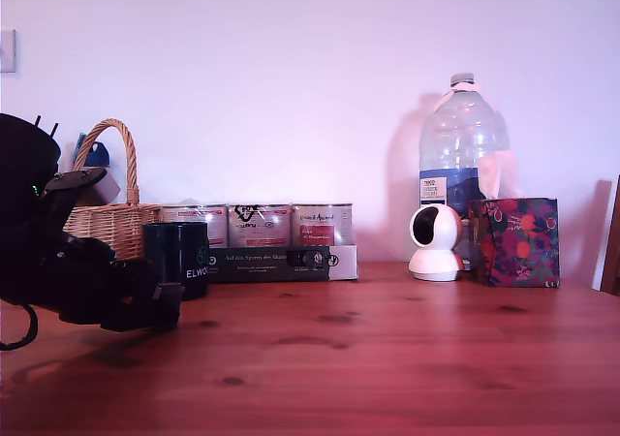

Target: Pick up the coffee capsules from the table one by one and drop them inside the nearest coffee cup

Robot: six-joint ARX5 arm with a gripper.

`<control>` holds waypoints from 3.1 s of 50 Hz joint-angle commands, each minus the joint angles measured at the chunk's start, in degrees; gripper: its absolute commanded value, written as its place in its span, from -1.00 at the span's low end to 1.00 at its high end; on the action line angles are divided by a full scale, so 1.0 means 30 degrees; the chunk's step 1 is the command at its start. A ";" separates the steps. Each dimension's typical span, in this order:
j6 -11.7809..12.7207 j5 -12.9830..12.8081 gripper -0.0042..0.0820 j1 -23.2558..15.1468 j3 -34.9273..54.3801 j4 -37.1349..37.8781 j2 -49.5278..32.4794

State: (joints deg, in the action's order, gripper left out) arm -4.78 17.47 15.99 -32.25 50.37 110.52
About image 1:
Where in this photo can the black printed coffee mug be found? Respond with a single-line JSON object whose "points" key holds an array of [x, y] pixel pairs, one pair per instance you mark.
{"points": [[189, 257]]}

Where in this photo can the silver tin with red label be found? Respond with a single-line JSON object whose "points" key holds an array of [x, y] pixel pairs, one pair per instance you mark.
{"points": [[213, 220]]}

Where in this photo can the silver tin with black print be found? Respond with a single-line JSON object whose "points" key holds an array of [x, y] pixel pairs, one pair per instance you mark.
{"points": [[259, 225]]}

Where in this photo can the black and white carton tray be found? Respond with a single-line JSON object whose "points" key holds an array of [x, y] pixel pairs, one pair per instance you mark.
{"points": [[271, 264]]}

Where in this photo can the thin black stick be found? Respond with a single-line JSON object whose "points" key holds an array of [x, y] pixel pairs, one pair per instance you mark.
{"points": [[38, 121], [54, 130]]}

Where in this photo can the silver tin with red square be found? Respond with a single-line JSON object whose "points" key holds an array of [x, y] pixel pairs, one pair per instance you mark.
{"points": [[319, 225]]}

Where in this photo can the large clear water bottle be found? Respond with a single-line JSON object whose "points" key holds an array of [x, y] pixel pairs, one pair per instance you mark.
{"points": [[455, 140]]}

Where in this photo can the pale tissue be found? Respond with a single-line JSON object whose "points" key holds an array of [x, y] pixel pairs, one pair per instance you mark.
{"points": [[496, 174]]}

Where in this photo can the floral tissue box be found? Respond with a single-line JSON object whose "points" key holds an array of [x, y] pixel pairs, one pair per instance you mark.
{"points": [[518, 242]]}

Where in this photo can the wall switch plate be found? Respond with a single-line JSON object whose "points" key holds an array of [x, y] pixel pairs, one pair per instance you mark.
{"points": [[7, 51]]}

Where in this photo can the small white round camera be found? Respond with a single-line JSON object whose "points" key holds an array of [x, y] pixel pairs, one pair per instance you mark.
{"points": [[443, 239]]}

